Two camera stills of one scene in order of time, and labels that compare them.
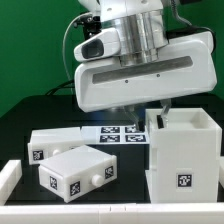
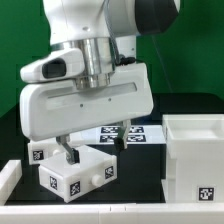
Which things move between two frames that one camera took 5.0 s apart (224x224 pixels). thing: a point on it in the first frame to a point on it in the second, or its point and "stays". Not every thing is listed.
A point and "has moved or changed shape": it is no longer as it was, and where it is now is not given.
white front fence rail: [130, 213] stays
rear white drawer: [47, 143] stays
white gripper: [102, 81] to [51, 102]
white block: [78, 172] stays
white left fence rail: [9, 177] stays
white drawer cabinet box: [184, 157] has moved or changed shape
